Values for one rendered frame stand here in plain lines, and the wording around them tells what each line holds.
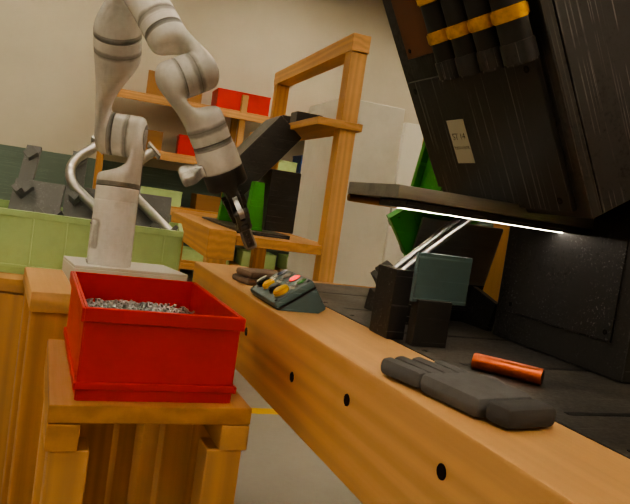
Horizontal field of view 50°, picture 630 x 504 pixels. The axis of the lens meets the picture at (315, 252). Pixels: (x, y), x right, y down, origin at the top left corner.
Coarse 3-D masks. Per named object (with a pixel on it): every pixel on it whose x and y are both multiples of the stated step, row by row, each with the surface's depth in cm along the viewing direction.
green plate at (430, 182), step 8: (424, 144) 118; (424, 152) 118; (424, 160) 119; (416, 168) 120; (424, 168) 120; (432, 168) 117; (416, 176) 120; (424, 176) 119; (432, 176) 117; (416, 184) 120; (424, 184) 119; (432, 184) 117; (416, 216) 123; (424, 216) 123; (432, 216) 124; (440, 216) 116; (448, 216) 117
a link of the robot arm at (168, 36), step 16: (160, 32) 112; (176, 32) 112; (160, 48) 114; (176, 48) 115; (192, 48) 112; (192, 64) 111; (208, 64) 111; (192, 80) 111; (208, 80) 112; (192, 96) 114
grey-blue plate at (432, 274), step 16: (416, 256) 100; (432, 256) 100; (448, 256) 101; (416, 272) 99; (432, 272) 100; (448, 272) 101; (464, 272) 102; (416, 288) 100; (432, 288) 101; (448, 288) 102; (464, 288) 103; (416, 304) 100; (432, 304) 100; (448, 304) 101; (464, 304) 103; (416, 320) 100; (432, 320) 101; (448, 320) 102; (416, 336) 100; (432, 336) 101
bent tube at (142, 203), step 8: (152, 144) 210; (152, 152) 210; (144, 160) 209; (144, 200) 207; (144, 208) 206; (152, 208) 207; (152, 216) 206; (160, 216) 207; (160, 224) 207; (168, 224) 208
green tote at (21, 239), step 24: (0, 216) 177; (24, 216) 178; (48, 216) 179; (0, 240) 178; (24, 240) 179; (48, 240) 180; (72, 240) 181; (144, 240) 185; (168, 240) 187; (0, 264) 178; (24, 264) 180; (48, 264) 181; (168, 264) 187
